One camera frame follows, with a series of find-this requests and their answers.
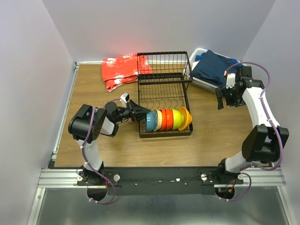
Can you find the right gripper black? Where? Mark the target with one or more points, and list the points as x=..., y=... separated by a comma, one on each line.
x=237, y=103

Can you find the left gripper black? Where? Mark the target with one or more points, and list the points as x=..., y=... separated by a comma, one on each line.
x=137, y=112

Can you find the plain teal blue bowl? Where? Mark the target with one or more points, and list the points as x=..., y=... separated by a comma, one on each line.
x=151, y=121

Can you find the blue patterned ceramic bowl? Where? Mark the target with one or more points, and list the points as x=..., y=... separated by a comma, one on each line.
x=158, y=119

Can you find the red orange bowl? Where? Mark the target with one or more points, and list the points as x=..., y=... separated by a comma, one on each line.
x=169, y=119
x=165, y=119

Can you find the green bowl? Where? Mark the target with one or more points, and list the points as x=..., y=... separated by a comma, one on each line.
x=177, y=119

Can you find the yellow orange bowl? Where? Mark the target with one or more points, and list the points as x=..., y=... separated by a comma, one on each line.
x=187, y=118

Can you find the black wire dish rack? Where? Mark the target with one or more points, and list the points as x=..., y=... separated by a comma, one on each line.
x=163, y=79

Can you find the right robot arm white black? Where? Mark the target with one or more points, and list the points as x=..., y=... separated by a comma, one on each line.
x=264, y=146

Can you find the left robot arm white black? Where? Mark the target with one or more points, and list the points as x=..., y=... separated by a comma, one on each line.
x=88, y=123

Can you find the white laundry basket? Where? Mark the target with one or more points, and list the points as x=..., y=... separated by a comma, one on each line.
x=197, y=82

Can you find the dark blue folded jeans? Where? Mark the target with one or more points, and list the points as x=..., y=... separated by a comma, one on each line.
x=210, y=67

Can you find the red white folded cloth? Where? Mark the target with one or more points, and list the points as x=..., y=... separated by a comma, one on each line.
x=124, y=69

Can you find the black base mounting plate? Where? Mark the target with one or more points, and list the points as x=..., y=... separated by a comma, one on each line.
x=122, y=181

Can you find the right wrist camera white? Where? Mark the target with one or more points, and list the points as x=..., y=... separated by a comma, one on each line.
x=230, y=80

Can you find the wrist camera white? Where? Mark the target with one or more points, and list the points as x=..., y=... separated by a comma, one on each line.
x=124, y=99
x=230, y=80

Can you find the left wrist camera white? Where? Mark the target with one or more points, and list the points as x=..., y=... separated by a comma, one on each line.
x=124, y=99

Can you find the aluminium table edge rail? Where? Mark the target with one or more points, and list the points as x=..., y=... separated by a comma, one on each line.
x=40, y=191

